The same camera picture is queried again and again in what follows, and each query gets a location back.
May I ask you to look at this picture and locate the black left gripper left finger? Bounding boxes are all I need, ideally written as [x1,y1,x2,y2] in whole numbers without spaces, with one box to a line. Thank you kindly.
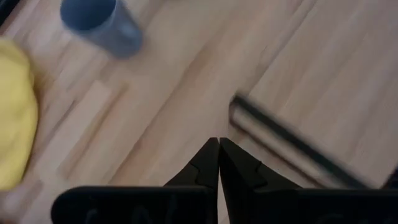
[50,137,220,224]

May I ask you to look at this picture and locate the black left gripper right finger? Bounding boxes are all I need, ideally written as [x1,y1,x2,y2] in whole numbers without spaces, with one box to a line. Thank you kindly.
[219,137,398,224]

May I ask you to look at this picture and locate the light wooden shelf board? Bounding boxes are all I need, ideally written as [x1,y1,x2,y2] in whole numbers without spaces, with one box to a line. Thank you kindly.
[245,0,398,187]

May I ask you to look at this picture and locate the yellow cloth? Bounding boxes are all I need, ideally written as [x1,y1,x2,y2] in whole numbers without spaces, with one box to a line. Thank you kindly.
[0,37,40,191]

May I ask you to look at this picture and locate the blue cup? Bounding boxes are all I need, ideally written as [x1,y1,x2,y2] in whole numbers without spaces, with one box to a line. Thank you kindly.
[59,0,144,60]

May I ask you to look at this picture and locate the black metal shelf frame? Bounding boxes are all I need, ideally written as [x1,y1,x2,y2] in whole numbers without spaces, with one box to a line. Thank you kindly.
[229,93,398,190]

